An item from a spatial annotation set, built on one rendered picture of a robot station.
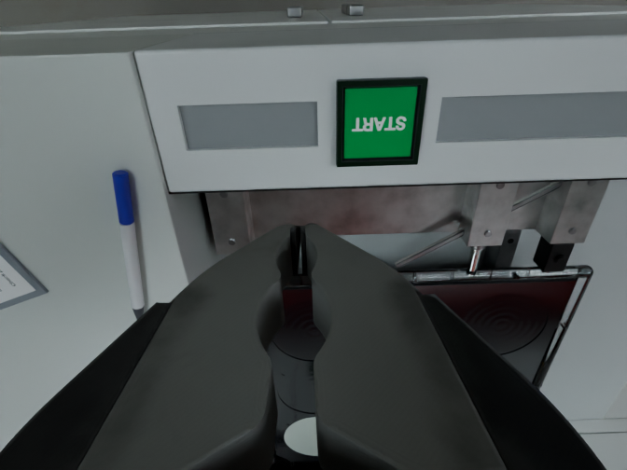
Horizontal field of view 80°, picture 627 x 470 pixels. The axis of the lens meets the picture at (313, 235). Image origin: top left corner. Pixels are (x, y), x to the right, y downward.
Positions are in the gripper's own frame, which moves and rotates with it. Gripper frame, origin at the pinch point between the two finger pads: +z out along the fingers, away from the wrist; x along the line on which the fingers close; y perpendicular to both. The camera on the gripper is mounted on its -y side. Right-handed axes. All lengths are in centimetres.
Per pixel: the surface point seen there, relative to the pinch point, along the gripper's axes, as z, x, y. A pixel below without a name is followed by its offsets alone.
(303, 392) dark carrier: 20.8, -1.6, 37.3
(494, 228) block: 19.9, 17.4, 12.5
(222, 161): 14.7, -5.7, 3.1
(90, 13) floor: 111, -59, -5
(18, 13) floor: 111, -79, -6
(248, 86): 14.7, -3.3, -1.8
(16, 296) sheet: 13.9, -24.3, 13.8
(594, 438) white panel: 25, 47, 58
